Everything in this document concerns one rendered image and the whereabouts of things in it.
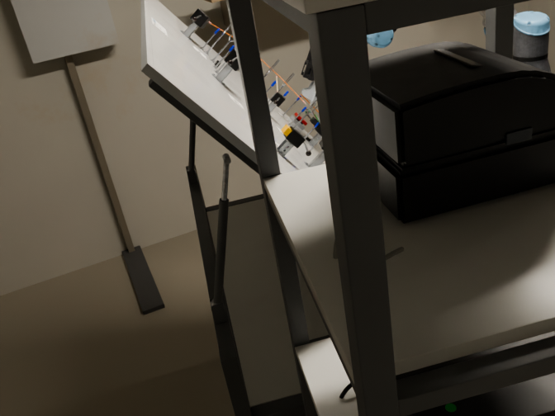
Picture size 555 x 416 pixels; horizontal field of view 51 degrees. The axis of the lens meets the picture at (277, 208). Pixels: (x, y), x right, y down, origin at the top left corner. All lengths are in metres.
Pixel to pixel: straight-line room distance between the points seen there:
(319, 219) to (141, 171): 2.92
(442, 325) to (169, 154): 3.19
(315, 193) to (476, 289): 0.35
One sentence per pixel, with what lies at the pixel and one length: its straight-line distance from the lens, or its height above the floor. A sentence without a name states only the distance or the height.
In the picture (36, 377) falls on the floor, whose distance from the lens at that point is 3.25.
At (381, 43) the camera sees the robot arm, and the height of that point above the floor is 1.43.
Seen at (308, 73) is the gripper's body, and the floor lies 1.34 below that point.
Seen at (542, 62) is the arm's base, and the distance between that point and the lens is 2.31.
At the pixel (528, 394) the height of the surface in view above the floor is 1.12.
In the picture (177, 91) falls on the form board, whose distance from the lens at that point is 1.07.
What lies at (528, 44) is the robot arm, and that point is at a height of 1.31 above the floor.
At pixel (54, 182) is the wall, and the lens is 3.73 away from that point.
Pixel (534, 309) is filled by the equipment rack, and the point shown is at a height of 1.46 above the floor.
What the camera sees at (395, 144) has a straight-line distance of 0.81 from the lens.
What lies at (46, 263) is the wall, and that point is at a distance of 3.95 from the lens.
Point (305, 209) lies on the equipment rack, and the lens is 0.93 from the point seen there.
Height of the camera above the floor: 1.91
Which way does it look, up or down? 28 degrees down
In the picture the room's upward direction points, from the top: 10 degrees counter-clockwise
